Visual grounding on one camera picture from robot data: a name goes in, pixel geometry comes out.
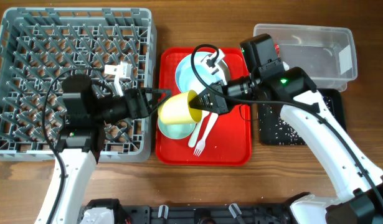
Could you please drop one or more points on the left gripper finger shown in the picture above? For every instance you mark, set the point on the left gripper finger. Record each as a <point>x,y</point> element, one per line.
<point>157,100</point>
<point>158,91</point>

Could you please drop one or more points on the rice and peanut shell waste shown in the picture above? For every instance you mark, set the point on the rice and peanut shell waste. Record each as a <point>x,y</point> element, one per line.
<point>274,130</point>

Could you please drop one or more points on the yellow cup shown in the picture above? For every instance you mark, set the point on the yellow cup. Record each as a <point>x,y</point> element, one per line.
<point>176,110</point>

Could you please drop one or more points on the light blue plate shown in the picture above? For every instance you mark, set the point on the light blue plate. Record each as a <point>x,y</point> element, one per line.
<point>186,79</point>

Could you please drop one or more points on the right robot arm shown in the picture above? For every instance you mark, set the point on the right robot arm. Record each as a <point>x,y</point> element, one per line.
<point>358,182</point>

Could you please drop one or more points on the red snack wrapper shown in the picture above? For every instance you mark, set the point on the red snack wrapper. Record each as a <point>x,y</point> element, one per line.
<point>277,49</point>

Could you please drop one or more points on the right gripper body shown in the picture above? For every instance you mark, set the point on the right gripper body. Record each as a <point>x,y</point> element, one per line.
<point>222,96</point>

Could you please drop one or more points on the clear plastic bin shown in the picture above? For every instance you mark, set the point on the clear plastic bin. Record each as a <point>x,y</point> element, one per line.
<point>326,54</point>

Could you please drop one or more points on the white plastic spoon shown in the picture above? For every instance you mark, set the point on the white plastic spoon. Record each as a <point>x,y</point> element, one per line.
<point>195,133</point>

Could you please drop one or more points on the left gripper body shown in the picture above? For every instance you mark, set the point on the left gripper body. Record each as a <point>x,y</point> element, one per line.
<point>135,112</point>

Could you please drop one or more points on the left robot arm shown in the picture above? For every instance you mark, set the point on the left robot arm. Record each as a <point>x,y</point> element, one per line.
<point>82,137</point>

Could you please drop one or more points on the red plastic tray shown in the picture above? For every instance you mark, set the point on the red plastic tray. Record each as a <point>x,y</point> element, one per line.
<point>228,144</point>

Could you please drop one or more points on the black tray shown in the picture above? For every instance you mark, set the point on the black tray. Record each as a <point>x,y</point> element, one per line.
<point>333,101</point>

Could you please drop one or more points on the white plastic fork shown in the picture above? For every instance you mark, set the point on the white plastic fork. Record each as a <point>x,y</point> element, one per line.
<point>202,142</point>

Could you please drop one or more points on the green bowl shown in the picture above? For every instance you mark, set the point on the green bowl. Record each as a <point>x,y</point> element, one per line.
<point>175,131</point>

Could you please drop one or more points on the grey dishwasher rack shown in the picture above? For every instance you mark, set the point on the grey dishwasher rack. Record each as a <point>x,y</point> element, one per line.
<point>39,47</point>

